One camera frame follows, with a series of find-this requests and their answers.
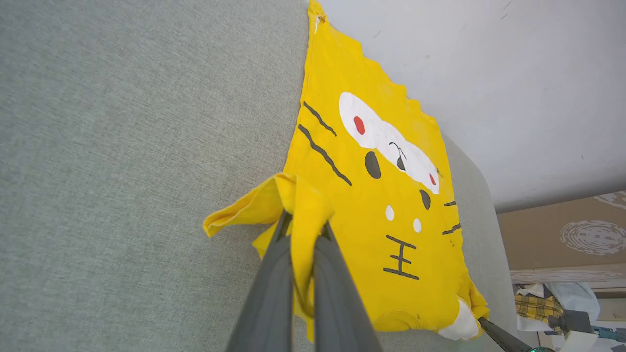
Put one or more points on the dark grey device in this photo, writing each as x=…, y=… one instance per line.
x=577, y=320

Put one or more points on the light blue cloth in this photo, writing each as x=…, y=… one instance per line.
x=577, y=296

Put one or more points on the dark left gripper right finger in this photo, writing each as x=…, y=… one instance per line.
x=337, y=308

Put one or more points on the grey fabric sofa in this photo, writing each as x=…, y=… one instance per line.
x=122, y=146

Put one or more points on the brown cardboard box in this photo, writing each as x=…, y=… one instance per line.
x=547, y=234

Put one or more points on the teal tool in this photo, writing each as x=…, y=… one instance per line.
x=611, y=334

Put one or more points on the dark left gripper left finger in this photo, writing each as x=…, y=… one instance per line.
x=266, y=303

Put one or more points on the yellow plaid cloth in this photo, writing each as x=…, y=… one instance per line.
x=535, y=307

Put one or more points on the yellow tiger face garment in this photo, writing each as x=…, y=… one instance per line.
x=371, y=220

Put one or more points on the small white box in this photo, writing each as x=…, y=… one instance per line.
x=579, y=342

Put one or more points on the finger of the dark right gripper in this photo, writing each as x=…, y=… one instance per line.
x=503, y=340

